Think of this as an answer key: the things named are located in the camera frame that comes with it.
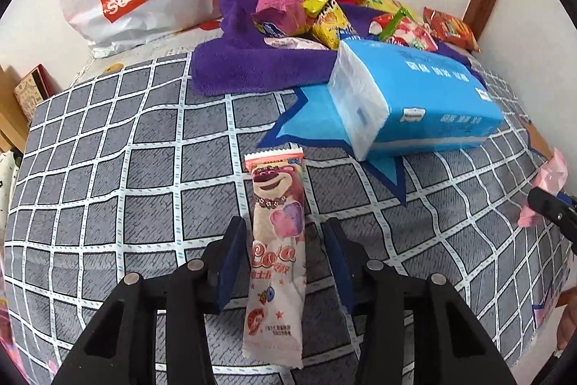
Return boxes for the patterned box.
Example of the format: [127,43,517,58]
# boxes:
[13,64,64,124]

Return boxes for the blue tissue pack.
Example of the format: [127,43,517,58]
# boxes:
[327,39,506,162]

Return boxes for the person's right forearm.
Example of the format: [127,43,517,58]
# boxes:
[556,290,577,354]

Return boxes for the gold snack packet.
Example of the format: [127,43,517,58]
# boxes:
[311,1,353,51]

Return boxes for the grey checked blanket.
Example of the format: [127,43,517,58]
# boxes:
[0,47,577,385]

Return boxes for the orange chips bag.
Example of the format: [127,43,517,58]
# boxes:
[423,6,481,54]

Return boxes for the pink strawberry snack packet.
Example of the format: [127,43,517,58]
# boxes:
[392,17,439,52]

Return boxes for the purple towel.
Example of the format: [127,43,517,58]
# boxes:
[189,0,488,95]

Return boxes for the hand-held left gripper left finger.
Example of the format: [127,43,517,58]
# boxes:
[52,215,248,385]

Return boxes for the green snack packet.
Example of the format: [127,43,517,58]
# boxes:
[379,6,409,42]

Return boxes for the yellow chips bag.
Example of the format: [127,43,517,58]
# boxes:
[356,0,427,25]

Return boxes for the white patterned cloth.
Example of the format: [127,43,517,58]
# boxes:
[0,150,21,223]

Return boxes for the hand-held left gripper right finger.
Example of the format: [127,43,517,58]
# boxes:
[321,217,517,385]

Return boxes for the long pink bear snack packet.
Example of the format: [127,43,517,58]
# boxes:
[242,146,308,370]

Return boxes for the magenta snack packet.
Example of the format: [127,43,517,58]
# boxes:
[255,0,312,36]

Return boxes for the bright yellow snack packet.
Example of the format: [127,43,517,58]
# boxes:
[301,0,333,18]

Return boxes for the light pink snack packet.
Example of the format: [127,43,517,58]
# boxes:
[517,148,569,228]

